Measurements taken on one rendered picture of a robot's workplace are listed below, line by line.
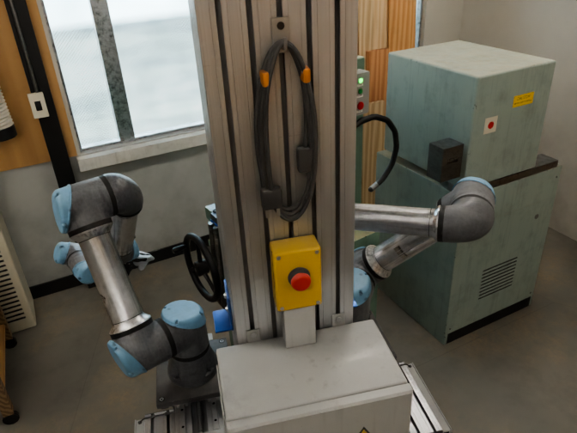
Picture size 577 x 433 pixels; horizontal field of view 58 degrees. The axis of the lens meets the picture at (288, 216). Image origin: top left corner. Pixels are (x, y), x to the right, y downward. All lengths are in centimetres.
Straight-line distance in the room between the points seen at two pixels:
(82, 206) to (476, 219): 100
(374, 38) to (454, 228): 251
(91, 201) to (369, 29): 260
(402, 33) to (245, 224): 301
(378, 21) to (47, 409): 299
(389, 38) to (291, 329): 293
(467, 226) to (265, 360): 62
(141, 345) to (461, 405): 166
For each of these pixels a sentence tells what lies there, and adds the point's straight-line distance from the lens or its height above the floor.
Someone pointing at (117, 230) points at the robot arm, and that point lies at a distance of 166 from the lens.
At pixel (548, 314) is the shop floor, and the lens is 329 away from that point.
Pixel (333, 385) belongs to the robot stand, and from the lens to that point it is 100.
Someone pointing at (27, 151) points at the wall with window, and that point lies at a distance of 323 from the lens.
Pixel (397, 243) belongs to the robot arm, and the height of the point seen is 113.
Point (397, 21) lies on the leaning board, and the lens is 378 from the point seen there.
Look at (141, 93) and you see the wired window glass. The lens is 331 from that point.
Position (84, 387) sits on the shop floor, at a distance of 292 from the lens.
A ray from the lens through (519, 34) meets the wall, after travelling 402.
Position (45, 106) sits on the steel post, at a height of 120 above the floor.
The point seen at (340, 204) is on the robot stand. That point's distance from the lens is 96.
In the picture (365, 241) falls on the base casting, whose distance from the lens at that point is 224.
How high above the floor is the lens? 197
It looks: 29 degrees down
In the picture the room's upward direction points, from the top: 3 degrees counter-clockwise
